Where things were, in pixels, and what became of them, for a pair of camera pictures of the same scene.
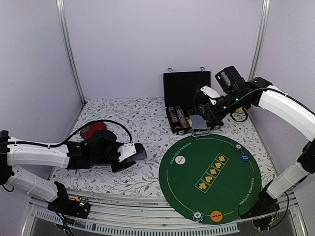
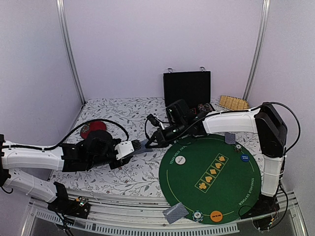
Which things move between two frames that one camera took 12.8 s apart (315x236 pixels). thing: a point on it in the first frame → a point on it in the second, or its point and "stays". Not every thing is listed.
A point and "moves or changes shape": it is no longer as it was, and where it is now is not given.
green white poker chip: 197,216 stays
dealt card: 198,122 moves or changes shape
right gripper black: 216,118 → 162,139
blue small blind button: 245,158 stays
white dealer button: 180,160 stays
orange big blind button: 216,216 stays
